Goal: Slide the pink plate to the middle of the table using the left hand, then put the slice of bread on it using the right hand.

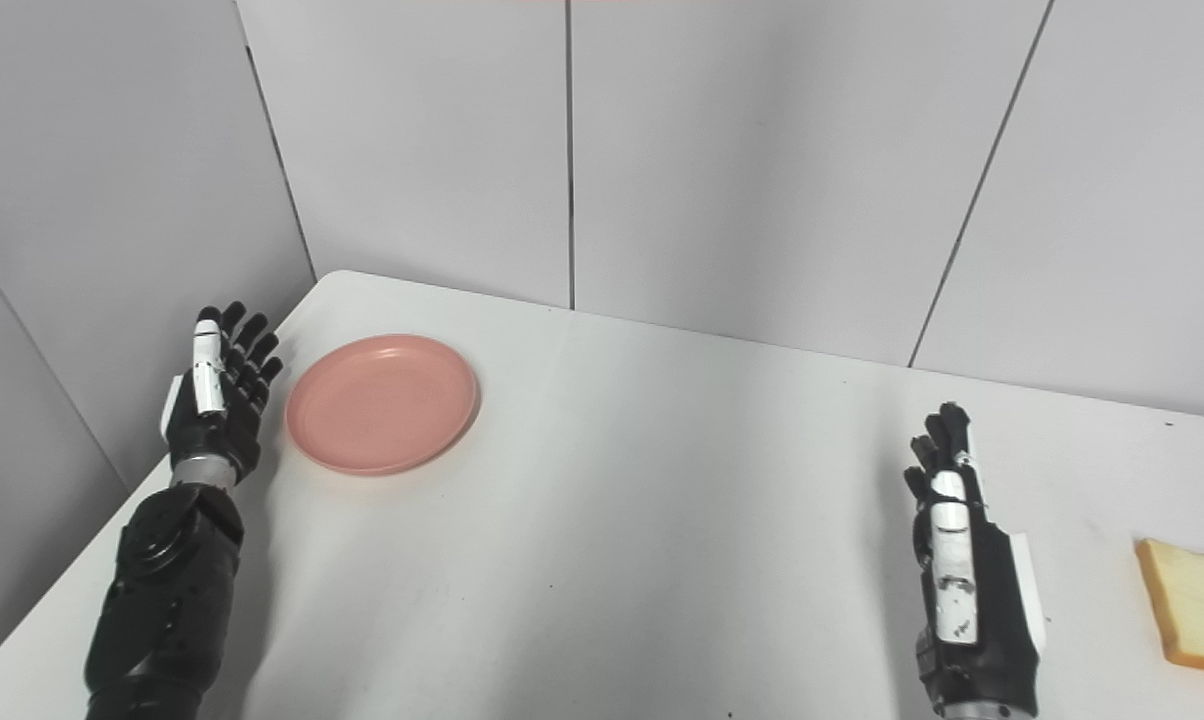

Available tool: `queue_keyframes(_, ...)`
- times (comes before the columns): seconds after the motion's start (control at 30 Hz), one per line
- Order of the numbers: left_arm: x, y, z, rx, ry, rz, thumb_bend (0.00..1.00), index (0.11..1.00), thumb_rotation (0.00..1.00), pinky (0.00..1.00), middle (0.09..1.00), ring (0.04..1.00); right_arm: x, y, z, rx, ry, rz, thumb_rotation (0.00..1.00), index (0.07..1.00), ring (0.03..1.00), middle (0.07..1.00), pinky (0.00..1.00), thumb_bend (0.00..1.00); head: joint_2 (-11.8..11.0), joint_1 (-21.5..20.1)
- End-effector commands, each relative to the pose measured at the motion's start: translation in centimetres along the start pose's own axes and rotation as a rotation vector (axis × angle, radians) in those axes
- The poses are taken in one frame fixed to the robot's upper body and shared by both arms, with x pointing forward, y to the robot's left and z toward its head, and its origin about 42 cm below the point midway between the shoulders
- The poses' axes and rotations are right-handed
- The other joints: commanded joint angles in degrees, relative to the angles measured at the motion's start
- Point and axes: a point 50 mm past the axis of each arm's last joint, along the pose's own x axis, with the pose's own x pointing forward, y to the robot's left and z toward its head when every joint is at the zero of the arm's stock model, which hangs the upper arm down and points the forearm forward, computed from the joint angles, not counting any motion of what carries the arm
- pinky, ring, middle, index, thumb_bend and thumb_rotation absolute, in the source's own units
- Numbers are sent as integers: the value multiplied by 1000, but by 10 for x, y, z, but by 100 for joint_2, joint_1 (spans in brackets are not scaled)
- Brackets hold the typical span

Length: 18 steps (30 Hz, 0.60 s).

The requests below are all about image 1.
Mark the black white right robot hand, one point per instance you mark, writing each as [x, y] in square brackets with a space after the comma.
[982, 610]

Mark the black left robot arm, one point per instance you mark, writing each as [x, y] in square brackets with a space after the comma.
[162, 600]

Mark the pink round plate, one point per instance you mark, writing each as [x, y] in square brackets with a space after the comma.
[382, 405]

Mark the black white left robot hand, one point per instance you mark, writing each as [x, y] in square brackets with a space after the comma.
[212, 420]

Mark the slice of white bread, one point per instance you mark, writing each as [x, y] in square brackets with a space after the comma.
[1197, 605]

